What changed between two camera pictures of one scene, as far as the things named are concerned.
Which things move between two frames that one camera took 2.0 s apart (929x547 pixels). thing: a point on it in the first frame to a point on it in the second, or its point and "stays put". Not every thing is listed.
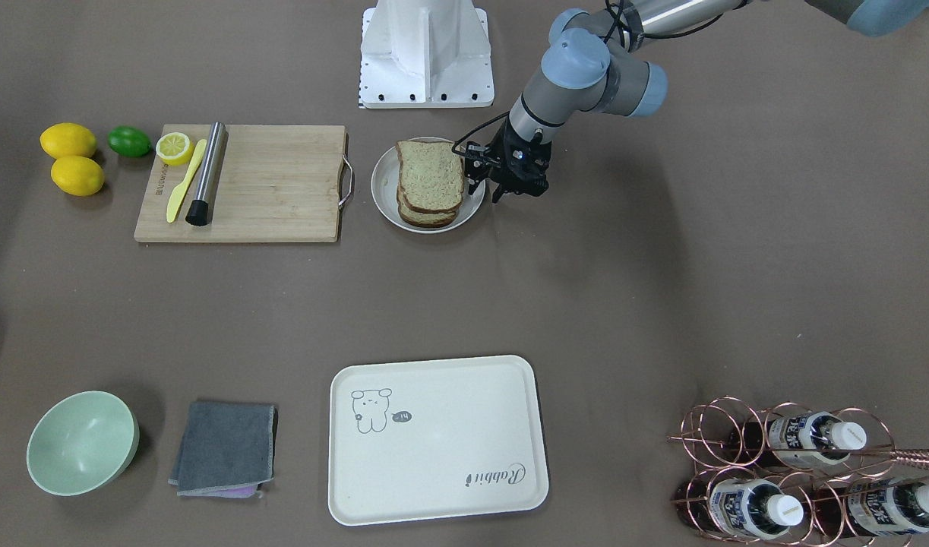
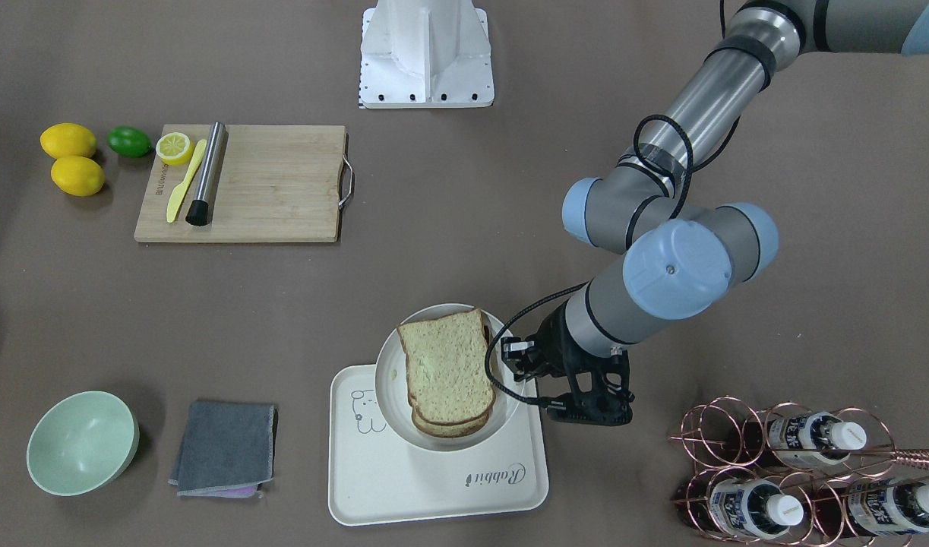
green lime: x=128 y=141 stays put
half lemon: x=175 y=148 stays put
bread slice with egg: x=423 y=219 to x=443 y=430
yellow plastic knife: x=176 y=195 stays put
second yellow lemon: x=77 y=175 stays put
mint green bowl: x=82 y=443 stays put
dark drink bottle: x=807 y=440 stays put
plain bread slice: x=431 y=175 to x=447 y=378
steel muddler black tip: x=199 y=211 stays put
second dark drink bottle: x=746 y=508 stays put
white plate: x=386 y=189 to x=393 y=390
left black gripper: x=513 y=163 to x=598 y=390
